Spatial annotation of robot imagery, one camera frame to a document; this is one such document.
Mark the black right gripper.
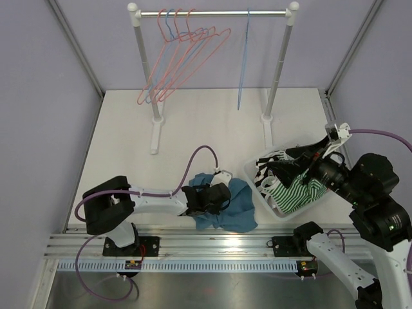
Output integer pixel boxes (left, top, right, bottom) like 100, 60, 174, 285
267, 133, 366, 205

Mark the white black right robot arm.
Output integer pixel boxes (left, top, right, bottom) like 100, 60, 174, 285
268, 138, 411, 308

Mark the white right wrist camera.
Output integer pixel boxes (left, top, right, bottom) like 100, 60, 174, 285
322, 122, 351, 158

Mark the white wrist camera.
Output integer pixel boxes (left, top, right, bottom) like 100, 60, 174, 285
210, 169, 233, 187
322, 122, 351, 158

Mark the black white striped tank top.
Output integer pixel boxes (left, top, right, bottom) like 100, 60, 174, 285
254, 150, 291, 192

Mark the green white striped tank top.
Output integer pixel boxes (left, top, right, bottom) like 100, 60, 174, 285
261, 173, 328, 215

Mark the white slotted cable duct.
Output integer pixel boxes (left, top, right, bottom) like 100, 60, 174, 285
57, 259, 297, 273

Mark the white silver clothes rack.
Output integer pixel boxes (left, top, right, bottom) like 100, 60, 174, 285
127, 1, 299, 155

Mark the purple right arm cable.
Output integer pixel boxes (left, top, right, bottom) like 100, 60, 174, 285
326, 128, 412, 281

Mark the aluminium mounting rail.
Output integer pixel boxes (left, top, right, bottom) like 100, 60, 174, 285
43, 225, 364, 259

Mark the light blue wire hanger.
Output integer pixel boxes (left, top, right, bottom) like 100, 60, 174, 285
143, 8, 209, 104

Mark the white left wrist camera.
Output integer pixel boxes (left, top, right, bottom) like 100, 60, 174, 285
210, 169, 233, 187

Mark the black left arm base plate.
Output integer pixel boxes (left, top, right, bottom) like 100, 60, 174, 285
102, 236, 160, 258

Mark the pink wire hanger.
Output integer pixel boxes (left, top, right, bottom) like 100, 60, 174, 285
136, 8, 197, 106
154, 8, 216, 104
156, 9, 232, 102

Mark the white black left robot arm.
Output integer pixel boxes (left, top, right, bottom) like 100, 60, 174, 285
80, 171, 232, 258

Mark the white plastic basket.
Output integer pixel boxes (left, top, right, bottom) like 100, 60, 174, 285
243, 147, 332, 221

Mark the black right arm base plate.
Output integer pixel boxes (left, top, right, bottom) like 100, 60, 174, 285
271, 236, 311, 258

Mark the blue tank top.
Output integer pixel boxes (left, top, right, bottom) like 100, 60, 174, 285
182, 173, 257, 233

